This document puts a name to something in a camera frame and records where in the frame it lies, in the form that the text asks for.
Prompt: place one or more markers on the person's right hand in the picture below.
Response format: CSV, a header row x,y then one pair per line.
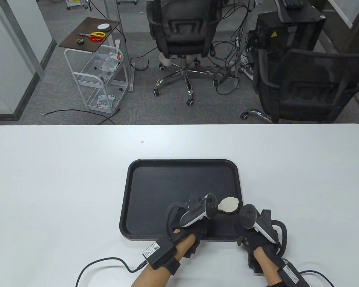
x,y
257,239

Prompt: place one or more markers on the person's left hand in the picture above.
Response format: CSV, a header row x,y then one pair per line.
x,y
203,230

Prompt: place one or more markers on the white pot brush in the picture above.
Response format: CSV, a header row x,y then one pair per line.
x,y
229,204

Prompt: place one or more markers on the black plastic tray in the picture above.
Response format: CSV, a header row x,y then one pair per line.
x,y
167,185

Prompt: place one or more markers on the person's left forearm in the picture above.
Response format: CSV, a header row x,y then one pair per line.
x,y
167,272

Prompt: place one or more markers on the person's right forearm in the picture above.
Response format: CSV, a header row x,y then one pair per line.
x,y
267,266

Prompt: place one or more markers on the black and white controller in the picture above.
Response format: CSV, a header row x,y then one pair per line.
x,y
194,213
247,215

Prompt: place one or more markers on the black box with white label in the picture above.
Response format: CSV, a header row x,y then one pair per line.
x,y
158,252
293,275

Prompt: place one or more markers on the black mesh office chair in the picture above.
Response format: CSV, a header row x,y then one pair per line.
x,y
302,89

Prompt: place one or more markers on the clear plastic bag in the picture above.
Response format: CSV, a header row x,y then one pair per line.
x,y
105,100
110,61

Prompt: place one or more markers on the white power strip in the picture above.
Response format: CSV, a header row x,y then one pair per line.
x,y
242,65

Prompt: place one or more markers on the white metal desk leg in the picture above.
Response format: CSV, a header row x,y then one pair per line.
x,y
124,47

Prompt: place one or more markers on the black padded office chair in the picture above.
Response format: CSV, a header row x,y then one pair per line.
x,y
182,30

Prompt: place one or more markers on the black computer tower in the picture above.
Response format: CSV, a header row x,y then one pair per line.
x,y
302,27

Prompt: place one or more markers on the dark brown board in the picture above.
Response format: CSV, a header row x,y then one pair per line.
x,y
89,44

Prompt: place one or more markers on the white round disc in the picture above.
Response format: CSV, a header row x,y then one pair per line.
x,y
104,26

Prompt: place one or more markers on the black tape roll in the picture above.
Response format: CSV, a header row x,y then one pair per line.
x,y
77,41

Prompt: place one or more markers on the black keyboard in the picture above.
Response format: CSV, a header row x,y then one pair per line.
x,y
291,3

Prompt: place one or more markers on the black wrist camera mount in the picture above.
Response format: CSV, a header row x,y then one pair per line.
x,y
254,266

